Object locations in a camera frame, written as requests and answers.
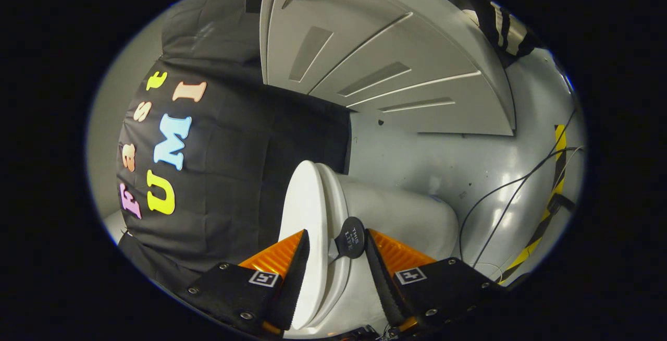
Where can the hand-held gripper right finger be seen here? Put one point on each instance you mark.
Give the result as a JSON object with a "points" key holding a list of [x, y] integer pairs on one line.
{"points": [[383, 283]]}

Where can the white ceramic toilet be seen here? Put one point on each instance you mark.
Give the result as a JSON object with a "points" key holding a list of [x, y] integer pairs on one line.
{"points": [[396, 221]]}

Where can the black backdrop cloth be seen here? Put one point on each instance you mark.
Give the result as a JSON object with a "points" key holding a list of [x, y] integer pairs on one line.
{"points": [[234, 174]]}

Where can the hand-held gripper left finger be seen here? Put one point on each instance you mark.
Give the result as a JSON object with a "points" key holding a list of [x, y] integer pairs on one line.
{"points": [[294, 283]]}

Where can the yellow black floor tape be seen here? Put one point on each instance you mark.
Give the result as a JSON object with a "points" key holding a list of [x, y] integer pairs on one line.
{"points": [[558, 174]]}

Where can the white drawer cabinet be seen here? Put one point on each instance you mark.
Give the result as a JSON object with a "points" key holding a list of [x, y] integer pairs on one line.
{"points": [[365, 44]]}

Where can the striped black white cloth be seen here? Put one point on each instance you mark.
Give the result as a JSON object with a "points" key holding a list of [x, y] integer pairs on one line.
{"points": [[508, 33]]}

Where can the black round lid lift tab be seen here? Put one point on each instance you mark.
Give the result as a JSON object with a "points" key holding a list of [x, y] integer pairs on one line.
{"points": [[350, 239]]}

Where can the white toilet lid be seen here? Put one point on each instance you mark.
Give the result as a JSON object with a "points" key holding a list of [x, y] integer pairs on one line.
{"points": [[305, 216]]}

